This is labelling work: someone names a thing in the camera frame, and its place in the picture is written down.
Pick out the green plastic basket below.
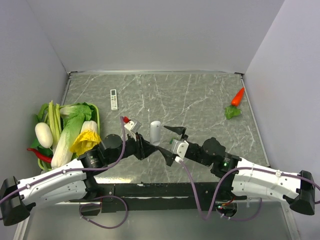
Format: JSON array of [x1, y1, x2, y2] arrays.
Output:
[[30, 102, 100, 172]]

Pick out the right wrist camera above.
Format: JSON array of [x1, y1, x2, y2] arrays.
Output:
[[171, 139, 189, 163]]

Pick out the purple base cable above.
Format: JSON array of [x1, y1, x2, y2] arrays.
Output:
[[217, 197, 264, 223], [78, 194, 129, 229]]

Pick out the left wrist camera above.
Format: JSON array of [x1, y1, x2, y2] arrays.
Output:
[[123, 116, 142, 139]]

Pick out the small white remote control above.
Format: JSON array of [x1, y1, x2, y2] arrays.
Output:
[[110, 89, 119, 111]]

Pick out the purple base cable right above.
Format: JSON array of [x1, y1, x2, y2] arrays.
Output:
[[217, 197, 264, 223]]

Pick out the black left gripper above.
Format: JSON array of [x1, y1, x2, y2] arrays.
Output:
[[106, 131, 158, 164]]

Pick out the pale green celery stalks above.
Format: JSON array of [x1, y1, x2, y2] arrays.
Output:
[[48, 101, 62, 146]]

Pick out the orange toy carrot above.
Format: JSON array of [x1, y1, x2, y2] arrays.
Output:
[[231, 87, 245, 107]]

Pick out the white eggplant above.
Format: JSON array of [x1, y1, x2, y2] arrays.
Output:
[[35, 122, 53, 149]]

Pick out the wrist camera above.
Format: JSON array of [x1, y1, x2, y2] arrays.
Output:
[[171, 139, 189, 163], [123, 116, 142, 139]]

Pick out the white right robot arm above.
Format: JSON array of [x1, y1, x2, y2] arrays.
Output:
[[165, 126, 320, 216]]

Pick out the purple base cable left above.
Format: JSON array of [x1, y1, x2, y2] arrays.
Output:
[[78, 194, 129, 229]]

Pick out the yellow green napa cabbage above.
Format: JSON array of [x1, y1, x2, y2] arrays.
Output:
[[70, 120, 101, 156]]

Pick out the large green napa cabbage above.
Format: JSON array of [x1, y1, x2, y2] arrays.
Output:
[[50, 103, 97, 169]]

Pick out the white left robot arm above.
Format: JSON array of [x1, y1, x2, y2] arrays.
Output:
[[0, 134, 159, 226]]

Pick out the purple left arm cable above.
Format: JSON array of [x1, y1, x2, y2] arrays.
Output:
[[0, 116, 126, 221]]

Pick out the red chili pepper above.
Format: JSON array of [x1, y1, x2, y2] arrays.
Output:
[[26, 148, 52, 164]]

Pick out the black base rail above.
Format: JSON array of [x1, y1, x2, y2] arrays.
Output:
[[71, 182, 247, 213]]

